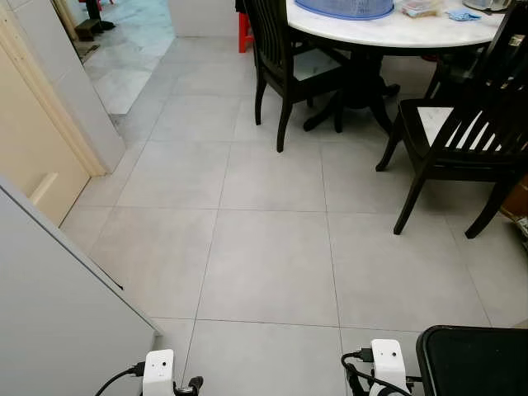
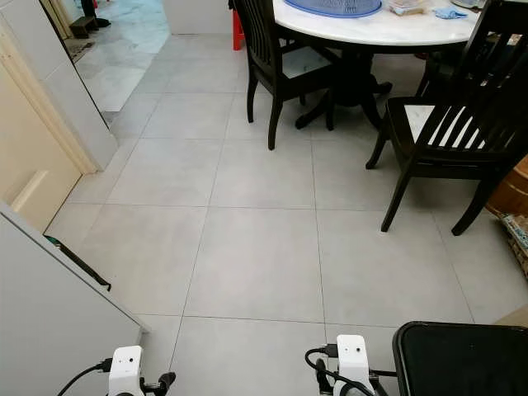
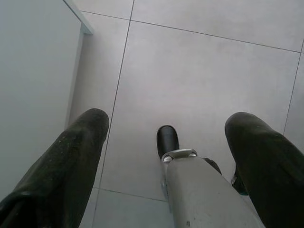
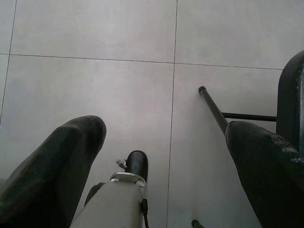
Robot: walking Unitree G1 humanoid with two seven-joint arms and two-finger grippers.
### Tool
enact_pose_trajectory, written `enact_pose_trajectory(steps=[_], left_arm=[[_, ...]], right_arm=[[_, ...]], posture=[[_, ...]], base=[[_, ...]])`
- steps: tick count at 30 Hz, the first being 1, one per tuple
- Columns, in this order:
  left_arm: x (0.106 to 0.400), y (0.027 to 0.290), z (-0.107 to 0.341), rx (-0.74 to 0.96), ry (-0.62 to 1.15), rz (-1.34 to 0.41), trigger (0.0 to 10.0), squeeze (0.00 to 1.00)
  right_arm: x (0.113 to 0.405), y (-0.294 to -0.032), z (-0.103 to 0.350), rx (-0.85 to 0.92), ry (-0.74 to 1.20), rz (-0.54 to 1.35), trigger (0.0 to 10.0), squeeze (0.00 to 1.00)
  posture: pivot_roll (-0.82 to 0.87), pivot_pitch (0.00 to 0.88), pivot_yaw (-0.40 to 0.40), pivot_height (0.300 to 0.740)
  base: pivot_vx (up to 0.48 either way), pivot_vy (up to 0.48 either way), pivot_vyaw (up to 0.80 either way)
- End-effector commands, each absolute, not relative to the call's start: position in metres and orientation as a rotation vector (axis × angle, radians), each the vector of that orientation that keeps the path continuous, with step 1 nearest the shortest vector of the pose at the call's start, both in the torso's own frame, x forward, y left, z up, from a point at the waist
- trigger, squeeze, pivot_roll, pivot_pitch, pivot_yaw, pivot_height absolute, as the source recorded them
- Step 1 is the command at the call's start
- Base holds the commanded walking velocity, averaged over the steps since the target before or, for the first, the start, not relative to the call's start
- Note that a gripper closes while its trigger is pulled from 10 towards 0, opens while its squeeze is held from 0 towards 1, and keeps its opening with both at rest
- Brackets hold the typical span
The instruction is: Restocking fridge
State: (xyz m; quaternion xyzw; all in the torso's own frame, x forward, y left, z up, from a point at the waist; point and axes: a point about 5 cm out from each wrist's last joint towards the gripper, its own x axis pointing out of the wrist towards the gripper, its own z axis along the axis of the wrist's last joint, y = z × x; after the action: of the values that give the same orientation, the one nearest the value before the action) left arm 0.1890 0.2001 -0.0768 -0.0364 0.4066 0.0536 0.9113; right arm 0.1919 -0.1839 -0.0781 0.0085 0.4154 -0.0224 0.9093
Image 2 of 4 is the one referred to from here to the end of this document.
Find white fridge door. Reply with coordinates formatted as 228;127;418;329
0;202;151;396

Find dark wooden dining chair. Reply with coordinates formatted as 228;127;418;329
416;0;528;100
230;0;336;152
365;81;528;236

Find brown cardboard box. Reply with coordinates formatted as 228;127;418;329
486;155;528;220

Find cream wooden door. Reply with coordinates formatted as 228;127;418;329
0;29;101;233

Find round white marble table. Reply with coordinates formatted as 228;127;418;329
272;0;489;130

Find red plastic stool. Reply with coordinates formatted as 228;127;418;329
231;8;245;51

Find blue mesh food cover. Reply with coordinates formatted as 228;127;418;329
284;0;384;18

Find clear plastic food container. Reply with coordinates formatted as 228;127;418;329
389;0;431;17

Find blue cloth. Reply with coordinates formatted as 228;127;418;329
433;7;469;21

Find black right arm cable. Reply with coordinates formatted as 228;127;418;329
304;343;397;396

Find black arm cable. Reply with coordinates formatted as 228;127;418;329
57;357;112;396
304;343;397;396

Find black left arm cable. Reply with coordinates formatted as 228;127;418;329
57;357;112;396

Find black fridge door handle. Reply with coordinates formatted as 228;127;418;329
45;236;113;292

